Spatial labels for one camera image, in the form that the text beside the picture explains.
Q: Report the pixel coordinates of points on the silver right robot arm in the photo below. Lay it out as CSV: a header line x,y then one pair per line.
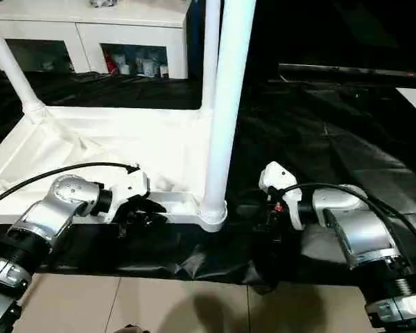
x,y
360,229

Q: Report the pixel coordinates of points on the plain white cup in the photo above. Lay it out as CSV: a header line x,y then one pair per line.
x,y
124,67

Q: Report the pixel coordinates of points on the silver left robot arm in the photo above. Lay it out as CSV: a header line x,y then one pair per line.
x,y
45,218

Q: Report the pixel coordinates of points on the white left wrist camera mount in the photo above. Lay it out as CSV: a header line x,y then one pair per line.
x,y
131,187

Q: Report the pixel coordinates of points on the dark long bar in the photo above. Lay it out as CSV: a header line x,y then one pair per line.
x,y
350,70

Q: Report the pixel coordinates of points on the black mat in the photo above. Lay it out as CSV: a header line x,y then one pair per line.
x,y
333,156

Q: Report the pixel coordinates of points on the white plastic table top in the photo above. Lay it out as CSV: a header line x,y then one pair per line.
x,y
107,145

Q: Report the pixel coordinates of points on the small white cup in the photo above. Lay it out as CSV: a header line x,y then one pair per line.
x,y
163,71

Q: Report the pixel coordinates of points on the patterned white cup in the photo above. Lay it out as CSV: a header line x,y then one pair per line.
x,y
147,66

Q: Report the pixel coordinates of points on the dark crumpled bundle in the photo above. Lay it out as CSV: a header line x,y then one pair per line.
x,y
102,2

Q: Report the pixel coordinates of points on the white cabinet with glass doors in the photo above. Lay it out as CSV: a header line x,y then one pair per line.
x,y
90,27

